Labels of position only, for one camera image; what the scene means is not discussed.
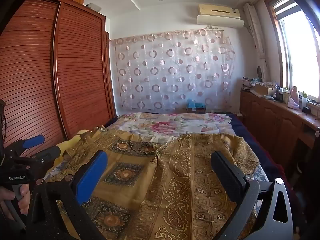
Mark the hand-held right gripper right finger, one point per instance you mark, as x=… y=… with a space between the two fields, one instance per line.
x=225 y=175

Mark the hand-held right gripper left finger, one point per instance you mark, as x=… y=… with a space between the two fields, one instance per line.
x=91 y=177

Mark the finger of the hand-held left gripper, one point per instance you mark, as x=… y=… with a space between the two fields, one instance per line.
x=50 y=152
x=33 y=141

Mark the golden patterned cloth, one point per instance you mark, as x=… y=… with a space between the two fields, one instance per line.
x=155 y=180

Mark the person's left hand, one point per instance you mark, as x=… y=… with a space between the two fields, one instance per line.
x=23 y=200

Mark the yellow cloth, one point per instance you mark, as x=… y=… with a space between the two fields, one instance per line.
x=72 y=141

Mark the blue floral bed sheet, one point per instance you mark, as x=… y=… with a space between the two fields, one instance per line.
x=261 y=173

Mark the navy blue blanket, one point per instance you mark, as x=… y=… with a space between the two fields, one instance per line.
x=250 y=135

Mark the small brown box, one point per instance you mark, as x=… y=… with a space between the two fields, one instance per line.
x=197 y=110

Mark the long wooden cabinet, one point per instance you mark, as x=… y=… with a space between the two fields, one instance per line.
x=270 y=120

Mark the pink floral blanket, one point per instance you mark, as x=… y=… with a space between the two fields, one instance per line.
x=170 y=126

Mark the blue toy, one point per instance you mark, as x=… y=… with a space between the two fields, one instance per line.
x=195 y=103

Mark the brown slatted wooden wardrobe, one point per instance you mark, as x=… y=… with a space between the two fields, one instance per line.
x=80 y=67

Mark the open cardboard box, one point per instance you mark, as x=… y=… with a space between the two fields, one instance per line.
x=263 y=89

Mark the pile of clutter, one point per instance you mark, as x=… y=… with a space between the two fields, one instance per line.
x=250 y=83

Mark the white jar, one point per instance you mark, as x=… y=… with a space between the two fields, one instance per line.
x=287 y=97

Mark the pink bottle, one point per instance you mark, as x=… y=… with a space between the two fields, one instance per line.
x=294 y=98

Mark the small black device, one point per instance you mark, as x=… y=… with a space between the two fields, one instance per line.
x=306 y=110

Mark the dark oval object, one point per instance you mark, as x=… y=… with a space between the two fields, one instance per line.
x=259 y=72

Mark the white bottle green cap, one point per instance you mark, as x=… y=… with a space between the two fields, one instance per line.
x=304 y=100

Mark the sheer circle-patterned curtain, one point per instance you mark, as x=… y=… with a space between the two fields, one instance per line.
x=175 y=72

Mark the pale window curtain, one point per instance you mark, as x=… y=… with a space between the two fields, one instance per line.
x=257 y=40

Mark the white box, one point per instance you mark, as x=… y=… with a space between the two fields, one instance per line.
x=93 y=6

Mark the wooden-framed window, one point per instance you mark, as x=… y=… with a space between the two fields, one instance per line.
x=297 y=45

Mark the beige air conditioner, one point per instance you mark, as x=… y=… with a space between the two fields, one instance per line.
x=220 y=10

